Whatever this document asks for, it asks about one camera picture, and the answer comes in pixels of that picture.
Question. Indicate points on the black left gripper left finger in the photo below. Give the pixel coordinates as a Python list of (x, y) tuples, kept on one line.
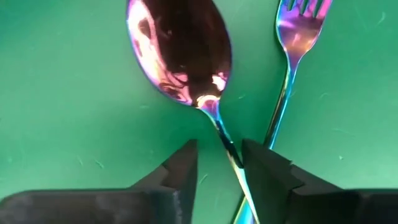
[(140, 205)]

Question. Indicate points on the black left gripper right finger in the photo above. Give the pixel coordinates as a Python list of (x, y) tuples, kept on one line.
[(295, 202)]

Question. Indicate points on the iridescent spoon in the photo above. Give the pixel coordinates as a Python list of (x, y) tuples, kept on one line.
[(186, 46)]

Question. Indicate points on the iridescent fork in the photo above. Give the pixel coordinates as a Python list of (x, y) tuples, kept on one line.
[(300, 31)]

